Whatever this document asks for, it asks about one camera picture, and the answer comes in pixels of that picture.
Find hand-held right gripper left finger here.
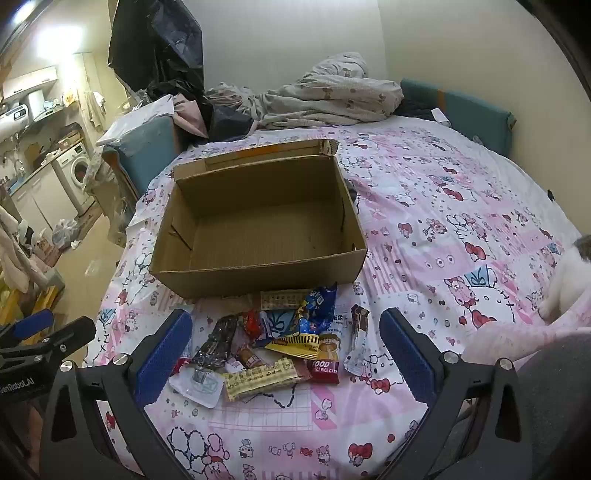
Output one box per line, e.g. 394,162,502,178
39,309,195,480

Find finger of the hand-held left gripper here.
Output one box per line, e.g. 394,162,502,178
0,316,97,366
0,308,55,345

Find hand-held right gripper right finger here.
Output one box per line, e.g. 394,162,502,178
379,307,533,480

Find dark brownie packet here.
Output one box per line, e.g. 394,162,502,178
191,315,238,370

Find small brown snack packet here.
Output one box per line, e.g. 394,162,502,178
235,346,264,370

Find blue snack bag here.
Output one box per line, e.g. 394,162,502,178
265,284,340,361

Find white blue snack packet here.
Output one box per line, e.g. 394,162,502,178
259,309,301,347

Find brown cardboard box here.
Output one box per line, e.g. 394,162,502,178
148,138,369,300

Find wooden drying rack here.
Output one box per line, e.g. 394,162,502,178
0,203,66,324

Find clear plastic packet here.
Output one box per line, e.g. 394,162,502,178
168,367,222,409

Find brown white bar packet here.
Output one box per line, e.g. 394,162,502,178
345,305,371,376

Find red rice cake packet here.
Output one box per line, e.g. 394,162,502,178
307,335,342,385

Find small red candy packet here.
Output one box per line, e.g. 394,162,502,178
242,310,262,347

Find tan wafer packet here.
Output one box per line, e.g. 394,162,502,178
223,357,311,402

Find white plastic bags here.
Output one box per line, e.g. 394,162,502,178
50,219,80,251

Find pink fuzzy cloth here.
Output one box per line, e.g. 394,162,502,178
462,295,591,370

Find beige kitchen cabinet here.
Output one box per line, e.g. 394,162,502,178
10,165,79,232

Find tan printed snack packet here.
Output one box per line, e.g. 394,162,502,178
259,290,308,311

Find pink printed bedsheet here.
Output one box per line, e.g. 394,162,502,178
85,113,587,480

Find white washing machine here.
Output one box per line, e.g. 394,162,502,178
52,143,94,214

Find grey cloth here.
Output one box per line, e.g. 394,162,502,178
516,329,591,480

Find white grey cat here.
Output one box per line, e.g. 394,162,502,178
538,234,591,322

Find teal padded bed board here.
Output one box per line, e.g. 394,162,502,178
102,115,183,197

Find white water heater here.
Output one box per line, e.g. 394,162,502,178
0,104,34,136

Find hanging beige towel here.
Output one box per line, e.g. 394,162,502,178
85,91,108,131

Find white paper sheets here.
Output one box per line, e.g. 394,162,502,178
96,96,176,146

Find black plastic bag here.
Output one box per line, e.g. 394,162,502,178
148,80,257,141

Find teal padded headboard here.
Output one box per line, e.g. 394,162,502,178
399,78,516,155

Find crumpled grey printed quilt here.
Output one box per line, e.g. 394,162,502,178
205,52,404,130

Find black hanging garment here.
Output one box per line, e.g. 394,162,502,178
108,0,204,93

